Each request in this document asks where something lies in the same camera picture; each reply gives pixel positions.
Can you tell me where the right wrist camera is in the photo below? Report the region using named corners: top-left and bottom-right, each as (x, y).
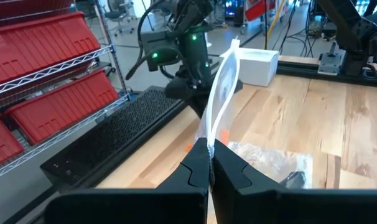
top-left (140, 29), bottom-right (184, 73)

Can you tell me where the grey office chair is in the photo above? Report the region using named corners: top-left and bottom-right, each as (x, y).
top-left (103, 0), bottom-right (137, 37)

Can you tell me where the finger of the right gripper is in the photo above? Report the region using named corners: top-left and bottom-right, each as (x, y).
top-left (231, 80), bottom-right (244, 95)
top-left (164, 77), bottom-right (213, 118)

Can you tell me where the white box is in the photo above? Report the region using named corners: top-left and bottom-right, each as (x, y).
top-left (219, 47), bottom-right (280, 88)

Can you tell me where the chrome wire shelf cart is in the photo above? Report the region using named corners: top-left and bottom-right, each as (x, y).
top-left (0, 0), bottom-right (132, 184)

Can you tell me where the clear zip bag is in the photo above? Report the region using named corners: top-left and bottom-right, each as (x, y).
top-left (227, 141), bottom-right (314, 190)
top-left (193, 35), bottom-right (243, 156)

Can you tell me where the thin black cable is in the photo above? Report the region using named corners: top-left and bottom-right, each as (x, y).
top-left (278, 0), bottom-right (301, 55)

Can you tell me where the red plastic bin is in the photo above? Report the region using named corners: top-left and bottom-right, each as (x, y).
top-left (0, 113), bottom-right (25, 170)
top-left (0, 0), bottom-right (75, 27)
top-left (0, 11), bottom-right (101, 87)
top-left (4, 68), bottom-right (120, 146)

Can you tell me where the yellow floor cable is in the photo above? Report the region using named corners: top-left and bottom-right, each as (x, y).
top-left (265, 0), bottom-right (286, 37)

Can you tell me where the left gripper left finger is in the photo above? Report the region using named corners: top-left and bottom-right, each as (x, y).
top-left (44, 138), bottom-right (212, 224)

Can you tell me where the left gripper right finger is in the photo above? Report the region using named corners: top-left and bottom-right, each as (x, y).
top-left (211, 138), bottom-right (377, 224)

